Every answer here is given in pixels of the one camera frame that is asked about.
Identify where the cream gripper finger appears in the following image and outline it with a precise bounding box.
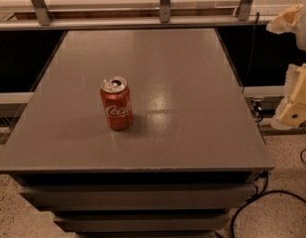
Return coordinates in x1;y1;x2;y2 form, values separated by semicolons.
266;4;303;35
270;62;306;130

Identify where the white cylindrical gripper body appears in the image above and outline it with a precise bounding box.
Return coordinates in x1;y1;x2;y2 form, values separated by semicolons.
295;0;306;52

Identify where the red Coca-Cola can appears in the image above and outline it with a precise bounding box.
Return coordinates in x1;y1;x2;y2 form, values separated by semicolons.
100;76;133;131

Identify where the grey drawer cabinet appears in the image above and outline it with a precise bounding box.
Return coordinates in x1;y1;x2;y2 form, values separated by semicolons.
0;29;273;238

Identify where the thin black hanging cable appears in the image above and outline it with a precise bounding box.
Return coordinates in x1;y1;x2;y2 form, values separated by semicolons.
242;12;261;94

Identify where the metal window railing frame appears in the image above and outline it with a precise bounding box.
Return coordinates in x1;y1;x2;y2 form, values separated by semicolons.
0;0;272;31

